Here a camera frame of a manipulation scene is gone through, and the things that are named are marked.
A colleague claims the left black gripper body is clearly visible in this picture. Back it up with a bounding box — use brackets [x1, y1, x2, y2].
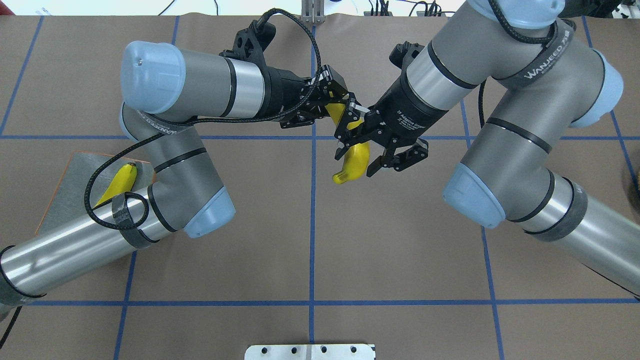
[265, 64, 349, 129]

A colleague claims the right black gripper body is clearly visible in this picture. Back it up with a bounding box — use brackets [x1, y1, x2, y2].
[334, 75, 447, 148]

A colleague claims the yellow plastic banana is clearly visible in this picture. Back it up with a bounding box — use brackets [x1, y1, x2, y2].
[93, 162, 138, 209]
[325, 104, 370, 184]

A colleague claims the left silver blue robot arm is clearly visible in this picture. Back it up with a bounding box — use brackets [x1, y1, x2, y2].
[1, 39, 366, 319]

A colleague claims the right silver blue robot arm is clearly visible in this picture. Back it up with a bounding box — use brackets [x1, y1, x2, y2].
[334, 0, 640, 297]

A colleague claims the grey plate with orange rim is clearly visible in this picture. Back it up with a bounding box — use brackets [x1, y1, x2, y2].
[35, 151, 156, 235]

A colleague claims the aluminium frame post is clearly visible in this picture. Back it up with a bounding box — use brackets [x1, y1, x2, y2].
[301, 0, 326, 25]

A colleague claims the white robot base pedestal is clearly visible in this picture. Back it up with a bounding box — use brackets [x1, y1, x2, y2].
[244, 343, 377, 360]

